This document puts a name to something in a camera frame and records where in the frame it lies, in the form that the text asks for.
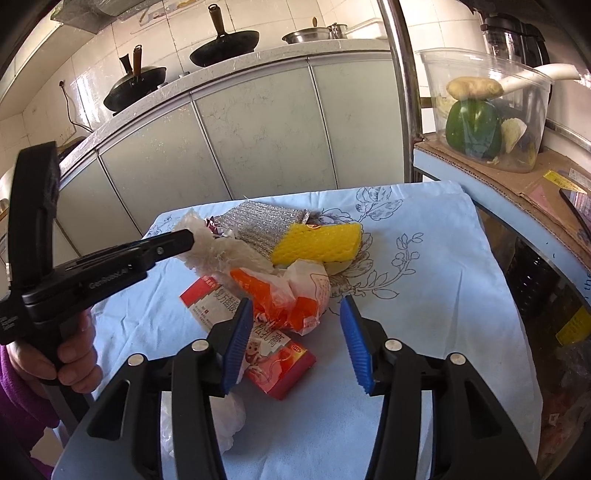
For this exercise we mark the black kettle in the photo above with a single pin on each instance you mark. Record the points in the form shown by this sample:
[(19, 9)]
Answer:
[(509, 38)]

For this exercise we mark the cardboard sheet on shelf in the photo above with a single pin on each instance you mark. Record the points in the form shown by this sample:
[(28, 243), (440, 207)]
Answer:
[(529, 203)]

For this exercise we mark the silver scouring cloth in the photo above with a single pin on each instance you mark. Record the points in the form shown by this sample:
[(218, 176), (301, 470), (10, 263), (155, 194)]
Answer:
[(261, 225)]

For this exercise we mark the clear plastic container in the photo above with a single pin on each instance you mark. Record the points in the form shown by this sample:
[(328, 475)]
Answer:
[(523, 112)]

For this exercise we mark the white radish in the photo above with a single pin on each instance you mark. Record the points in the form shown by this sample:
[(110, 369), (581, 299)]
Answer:
[(548, 73)]

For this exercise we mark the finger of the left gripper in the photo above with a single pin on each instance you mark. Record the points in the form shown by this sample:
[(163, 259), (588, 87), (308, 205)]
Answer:
[(140, 254)]

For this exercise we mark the crumpled red paper ball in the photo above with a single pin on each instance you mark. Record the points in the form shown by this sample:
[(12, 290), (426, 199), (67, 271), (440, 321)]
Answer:
[(216, 228)]

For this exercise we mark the potato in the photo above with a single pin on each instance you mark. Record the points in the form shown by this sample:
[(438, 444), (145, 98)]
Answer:
[(476, 88)]

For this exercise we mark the black smartphone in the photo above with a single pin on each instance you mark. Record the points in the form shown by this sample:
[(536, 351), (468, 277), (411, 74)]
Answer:
[(580, 205)]

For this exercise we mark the red white medicine box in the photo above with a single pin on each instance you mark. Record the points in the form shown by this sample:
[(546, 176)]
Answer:
[(273, 361)]

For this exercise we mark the black frying pan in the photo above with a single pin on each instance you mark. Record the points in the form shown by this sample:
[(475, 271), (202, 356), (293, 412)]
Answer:
[(226, 45)]

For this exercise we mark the kitchen counter cabinet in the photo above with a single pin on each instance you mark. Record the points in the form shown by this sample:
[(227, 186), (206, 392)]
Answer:
[(311, 117)]

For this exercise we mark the black wok with handle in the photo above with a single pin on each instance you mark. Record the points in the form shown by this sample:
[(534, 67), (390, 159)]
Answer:
[(138, 82)]

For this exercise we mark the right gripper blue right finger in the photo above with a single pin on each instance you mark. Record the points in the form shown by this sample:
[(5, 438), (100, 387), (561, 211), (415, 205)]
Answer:
[(365, 340)]

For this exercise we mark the person's left hand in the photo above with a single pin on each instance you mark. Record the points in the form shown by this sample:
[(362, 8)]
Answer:
[(77, 354)]

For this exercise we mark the yellow foam fruit net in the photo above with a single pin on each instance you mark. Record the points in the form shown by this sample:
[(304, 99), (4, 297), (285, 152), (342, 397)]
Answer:
[(318, 243)]

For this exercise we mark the orange white plastic wrapper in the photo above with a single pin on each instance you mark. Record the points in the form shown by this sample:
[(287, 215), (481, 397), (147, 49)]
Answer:
[(293, 299)]

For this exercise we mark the clear plastic bag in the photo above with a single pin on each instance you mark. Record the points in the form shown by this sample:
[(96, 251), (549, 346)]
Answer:
[(217, 256)]

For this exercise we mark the green bell pepper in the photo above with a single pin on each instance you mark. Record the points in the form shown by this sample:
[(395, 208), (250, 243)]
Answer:
[(473, 128)]

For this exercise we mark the light blue floral cloth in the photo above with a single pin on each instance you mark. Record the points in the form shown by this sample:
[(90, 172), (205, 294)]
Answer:
[(426, 272)]

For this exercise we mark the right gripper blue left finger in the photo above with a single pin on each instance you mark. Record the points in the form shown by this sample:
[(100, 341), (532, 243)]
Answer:
[(227, 344)]

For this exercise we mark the chrome shelf pole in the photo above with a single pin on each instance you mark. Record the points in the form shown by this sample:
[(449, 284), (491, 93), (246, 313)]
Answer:
[(407, 82)]

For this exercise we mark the steel pot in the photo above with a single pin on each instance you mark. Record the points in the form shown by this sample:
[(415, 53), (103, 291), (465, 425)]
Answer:
[(317, 33)]

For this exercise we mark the purple sleeve forearm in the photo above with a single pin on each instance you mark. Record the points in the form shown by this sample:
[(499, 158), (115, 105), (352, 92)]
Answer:
[(25, 412)]

